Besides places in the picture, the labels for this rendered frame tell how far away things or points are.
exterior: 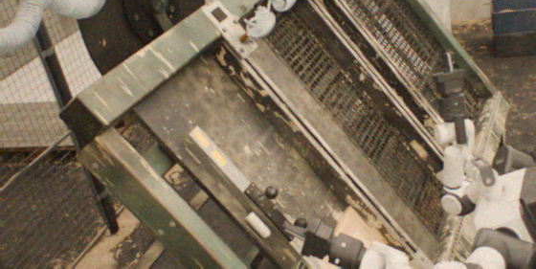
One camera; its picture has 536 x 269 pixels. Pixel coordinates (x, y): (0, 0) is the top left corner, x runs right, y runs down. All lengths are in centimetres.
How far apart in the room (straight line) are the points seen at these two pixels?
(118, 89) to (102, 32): 76
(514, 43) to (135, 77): 495
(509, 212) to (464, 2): 558
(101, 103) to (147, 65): 21
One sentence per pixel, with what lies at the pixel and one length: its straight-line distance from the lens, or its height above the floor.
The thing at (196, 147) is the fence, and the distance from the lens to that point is 195.
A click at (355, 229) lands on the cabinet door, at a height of 118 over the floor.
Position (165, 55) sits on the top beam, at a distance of 196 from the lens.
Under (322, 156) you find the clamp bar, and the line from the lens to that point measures 224.
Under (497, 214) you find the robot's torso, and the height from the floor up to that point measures 135.
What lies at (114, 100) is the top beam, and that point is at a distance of 177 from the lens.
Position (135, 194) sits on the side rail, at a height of 165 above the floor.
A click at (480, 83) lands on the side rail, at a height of 97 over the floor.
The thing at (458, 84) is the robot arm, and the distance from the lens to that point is 230.
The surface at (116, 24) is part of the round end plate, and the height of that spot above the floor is 184.
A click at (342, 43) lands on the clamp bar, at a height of 157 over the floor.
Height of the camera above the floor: 249
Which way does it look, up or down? 28 degrees down
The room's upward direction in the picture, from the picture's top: 11 degrees counter-clockwise
